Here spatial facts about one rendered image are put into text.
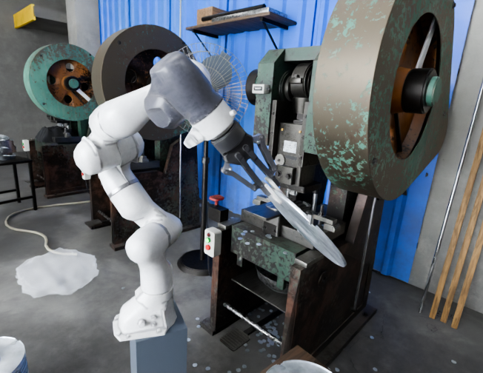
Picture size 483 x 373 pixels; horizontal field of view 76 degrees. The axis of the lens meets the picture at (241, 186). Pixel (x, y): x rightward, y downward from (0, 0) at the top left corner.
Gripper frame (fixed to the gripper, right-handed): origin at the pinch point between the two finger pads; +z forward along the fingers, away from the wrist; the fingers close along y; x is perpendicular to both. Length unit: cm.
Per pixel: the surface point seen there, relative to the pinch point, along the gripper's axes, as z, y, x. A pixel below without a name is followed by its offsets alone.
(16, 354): 5, -112, 58
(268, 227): 47, -4, 56
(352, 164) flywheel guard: 21.1, 26.7, 11.7
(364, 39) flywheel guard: -8.5, 47.3, 8.1
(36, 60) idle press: -110, -46, 325
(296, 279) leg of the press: 54, -12, 27
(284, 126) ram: 18, 34, 63
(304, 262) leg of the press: 52, -5, 28
